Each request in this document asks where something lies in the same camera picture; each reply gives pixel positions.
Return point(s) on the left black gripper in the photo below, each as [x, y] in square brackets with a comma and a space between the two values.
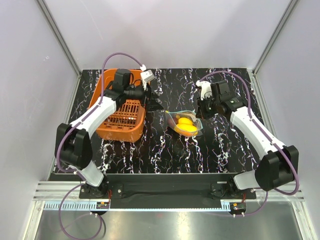
[152, 104]

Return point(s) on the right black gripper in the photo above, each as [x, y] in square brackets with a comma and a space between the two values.
[201, 113]

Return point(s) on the dark red plum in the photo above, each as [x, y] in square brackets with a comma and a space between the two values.
[172, 121]

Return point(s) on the yellow lemon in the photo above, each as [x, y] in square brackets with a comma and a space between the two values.
[185, 121]

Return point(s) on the clear zip top bag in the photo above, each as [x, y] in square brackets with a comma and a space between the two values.
[185, 113]

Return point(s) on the orange carrot piece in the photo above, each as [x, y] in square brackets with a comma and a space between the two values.
[183, 128]

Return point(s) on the orange plastic basket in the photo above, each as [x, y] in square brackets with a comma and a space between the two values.
[127, 123]

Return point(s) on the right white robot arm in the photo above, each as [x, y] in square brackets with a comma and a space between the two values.
[278, 166]

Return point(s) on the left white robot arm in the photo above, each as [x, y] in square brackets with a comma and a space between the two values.
[73, 149]

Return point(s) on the right connector box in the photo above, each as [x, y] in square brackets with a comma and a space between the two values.
[238, 208]

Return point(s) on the connector box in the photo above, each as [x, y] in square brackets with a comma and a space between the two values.
[238, 208]
[103, 205]

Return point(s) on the left connector box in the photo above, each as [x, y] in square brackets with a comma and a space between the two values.
[103, 205]

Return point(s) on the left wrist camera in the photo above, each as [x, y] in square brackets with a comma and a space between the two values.
[123, 78]

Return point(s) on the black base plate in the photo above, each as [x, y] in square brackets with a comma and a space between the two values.
[186, 178]

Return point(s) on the aluminium frame rail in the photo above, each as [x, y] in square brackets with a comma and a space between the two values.
[56, 190]

